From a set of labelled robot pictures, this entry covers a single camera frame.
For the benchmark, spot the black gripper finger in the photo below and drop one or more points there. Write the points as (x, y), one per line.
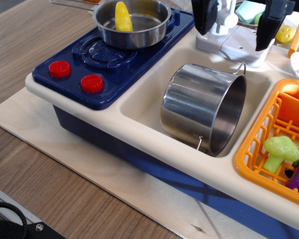
(205, 14)
(271, 20)

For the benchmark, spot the large steel pot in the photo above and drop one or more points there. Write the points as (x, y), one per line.
(202, 106)

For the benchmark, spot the cream toy sink unit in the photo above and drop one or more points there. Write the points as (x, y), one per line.
(131, 128)

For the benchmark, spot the yellow toy cheese ball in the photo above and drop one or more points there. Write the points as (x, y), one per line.
(285, 34)

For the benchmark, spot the teal sponge block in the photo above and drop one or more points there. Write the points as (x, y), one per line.
(249, 12)

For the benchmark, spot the white toy faucet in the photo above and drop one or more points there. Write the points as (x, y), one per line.
(230, 40)

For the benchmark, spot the yellow toy corn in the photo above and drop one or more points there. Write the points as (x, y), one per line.
(123, 20)

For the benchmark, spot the orange dish rack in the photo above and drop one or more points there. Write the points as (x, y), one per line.
(278, 117)

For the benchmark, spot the blue toy stove top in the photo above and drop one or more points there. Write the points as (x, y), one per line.
(119, 68)

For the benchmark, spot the right red stove knob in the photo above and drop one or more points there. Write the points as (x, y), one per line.
(91, 84)

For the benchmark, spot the red stove knob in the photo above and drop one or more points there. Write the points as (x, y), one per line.
(91, 84)
(59, 69)

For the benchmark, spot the green toy broccoli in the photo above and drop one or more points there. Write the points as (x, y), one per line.
(280, 149)

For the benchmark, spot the left red stove knob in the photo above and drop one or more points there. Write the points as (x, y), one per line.
(59, 69)

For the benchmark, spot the light plywood board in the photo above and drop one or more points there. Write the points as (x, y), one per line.
(84, 192)

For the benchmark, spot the steel saucepan with handle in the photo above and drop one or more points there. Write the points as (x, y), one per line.
(148, 17)

